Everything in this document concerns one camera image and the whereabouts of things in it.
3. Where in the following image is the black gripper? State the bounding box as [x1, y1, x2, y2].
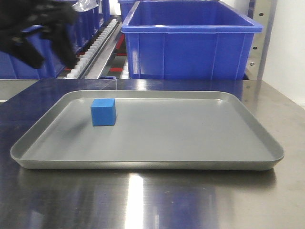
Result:
[0, 0, 77, 69]

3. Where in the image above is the blue plastic bin left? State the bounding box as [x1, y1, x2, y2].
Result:
[0, 0, 109, 79]

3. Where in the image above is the blue plastic bin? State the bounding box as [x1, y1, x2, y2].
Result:
[0, 0, 109, 79]
[121, 0, 263, 80]

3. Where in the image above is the clear plastic sheet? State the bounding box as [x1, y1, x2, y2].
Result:
[72, 0, 99, 12]

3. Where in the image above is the blue cube block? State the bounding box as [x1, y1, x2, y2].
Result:
[91, 98, 117, 126]

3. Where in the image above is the blue bin behind right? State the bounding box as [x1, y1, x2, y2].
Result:
[118, 0, 140, 22]

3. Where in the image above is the blue plastic bin right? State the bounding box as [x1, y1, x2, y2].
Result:
[121, 0, 263, 80]

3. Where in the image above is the grey metal tray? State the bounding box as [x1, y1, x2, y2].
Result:
[10, 90, 284, 171]

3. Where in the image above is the white roller conveyor rail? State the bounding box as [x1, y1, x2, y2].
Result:
[66, 18, 121, 79]

